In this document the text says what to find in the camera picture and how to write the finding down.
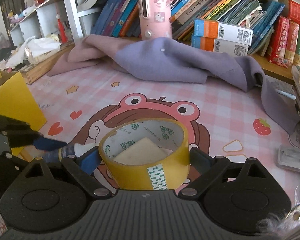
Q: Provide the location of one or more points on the purple pink cloth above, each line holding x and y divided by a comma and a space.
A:
164, 59

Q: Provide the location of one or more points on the chessboard box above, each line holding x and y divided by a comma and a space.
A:
32, 73

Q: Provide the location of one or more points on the white bookshelf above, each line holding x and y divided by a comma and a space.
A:
41, 18

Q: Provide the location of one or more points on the red dictionary book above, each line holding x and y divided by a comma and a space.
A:
291, 10

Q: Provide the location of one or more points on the pink checkered tablecloth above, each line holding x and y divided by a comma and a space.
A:
84, 104

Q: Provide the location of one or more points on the yellow cardboard box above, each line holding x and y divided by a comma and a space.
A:
17, 102

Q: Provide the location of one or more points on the orange blue white box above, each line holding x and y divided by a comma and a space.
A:
221, 37

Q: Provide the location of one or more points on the yellow tape roll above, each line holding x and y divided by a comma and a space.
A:
147, 154

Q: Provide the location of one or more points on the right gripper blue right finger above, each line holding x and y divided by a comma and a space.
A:
211, 170

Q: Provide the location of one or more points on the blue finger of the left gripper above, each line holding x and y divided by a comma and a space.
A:
47, 144

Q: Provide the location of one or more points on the pink cylinder device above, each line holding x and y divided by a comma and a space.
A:
154, 16

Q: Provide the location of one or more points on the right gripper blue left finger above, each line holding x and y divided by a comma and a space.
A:
81, 169

